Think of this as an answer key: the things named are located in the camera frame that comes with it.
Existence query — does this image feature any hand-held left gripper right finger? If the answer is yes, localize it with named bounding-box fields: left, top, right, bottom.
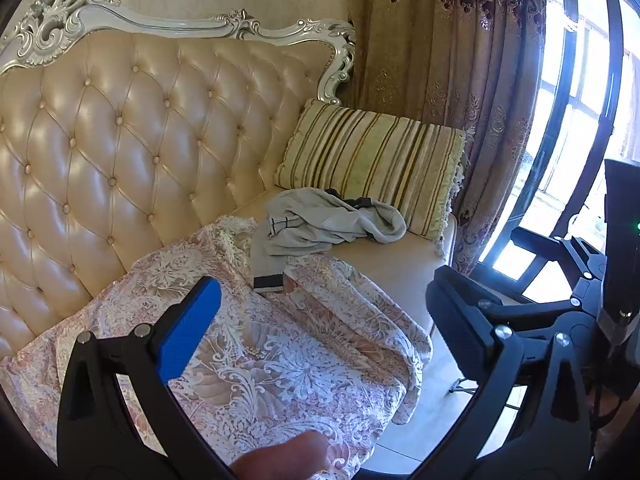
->
left=425, top=265, right=598, bottom=480

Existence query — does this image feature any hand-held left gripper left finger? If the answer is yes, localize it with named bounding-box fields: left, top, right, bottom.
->
left=56, top=276, right=236, bottom=480

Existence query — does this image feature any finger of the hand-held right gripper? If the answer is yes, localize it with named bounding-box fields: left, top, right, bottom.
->
left=471, top=284, right=602, bottom=339
left=510, top=229, right=609, bottom=282

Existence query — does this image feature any black garment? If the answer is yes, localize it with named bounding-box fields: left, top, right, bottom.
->
left=324, top=187, right=382, bottom=241

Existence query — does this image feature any light grey sweater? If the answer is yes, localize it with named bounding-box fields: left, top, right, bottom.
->
left=249, top=186, right=408, bottom=295

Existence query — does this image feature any person's left hand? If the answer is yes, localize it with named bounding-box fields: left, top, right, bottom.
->
left=229, top=430, right=332, bottom=480

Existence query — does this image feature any floral lace blanket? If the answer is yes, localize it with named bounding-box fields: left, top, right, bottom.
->
left=0, top=215, right=435, bottom=480

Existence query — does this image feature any striped fringed pillow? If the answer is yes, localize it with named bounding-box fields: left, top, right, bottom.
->
left=272, top=97, right=468, bottom=256

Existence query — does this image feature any cream tufted leather sofa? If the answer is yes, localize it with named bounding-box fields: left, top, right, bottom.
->
left=0, top=0, right=458, bottom=411

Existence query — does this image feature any brown patterned curtain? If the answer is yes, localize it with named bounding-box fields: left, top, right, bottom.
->
left=345, top=0, right=548, bottom=278

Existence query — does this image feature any black window frame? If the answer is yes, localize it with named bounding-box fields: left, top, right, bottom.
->
left=477, top=0, right=640, bottom=306

